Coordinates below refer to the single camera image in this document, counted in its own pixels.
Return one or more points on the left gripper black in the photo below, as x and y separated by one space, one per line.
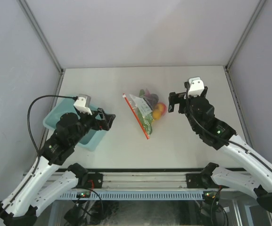
98 124

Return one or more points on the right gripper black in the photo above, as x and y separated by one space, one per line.
181 99

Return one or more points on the clear zip top bag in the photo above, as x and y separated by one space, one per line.
131 101

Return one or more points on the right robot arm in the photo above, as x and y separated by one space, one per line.
223 138

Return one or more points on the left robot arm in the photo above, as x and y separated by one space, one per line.
23 206

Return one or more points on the fake red yellow apple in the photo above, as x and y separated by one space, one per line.
161 107

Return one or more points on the fake orange fruit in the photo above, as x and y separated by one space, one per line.
156 114

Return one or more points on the fake green vegetable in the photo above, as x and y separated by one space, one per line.
144 112

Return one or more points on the teal plastic bin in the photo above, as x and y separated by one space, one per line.
90 141

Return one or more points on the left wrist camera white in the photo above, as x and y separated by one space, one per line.
81 104

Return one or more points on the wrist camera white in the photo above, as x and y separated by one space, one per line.
81 104
196 87

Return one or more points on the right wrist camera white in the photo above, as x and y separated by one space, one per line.
196 87

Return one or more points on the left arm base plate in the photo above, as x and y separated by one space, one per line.
90 180

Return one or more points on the aluminium rail frame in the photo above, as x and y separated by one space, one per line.
146 179

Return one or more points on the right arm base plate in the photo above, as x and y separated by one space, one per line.
194 180

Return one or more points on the blue slotted cable duct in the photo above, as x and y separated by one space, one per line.
133 195

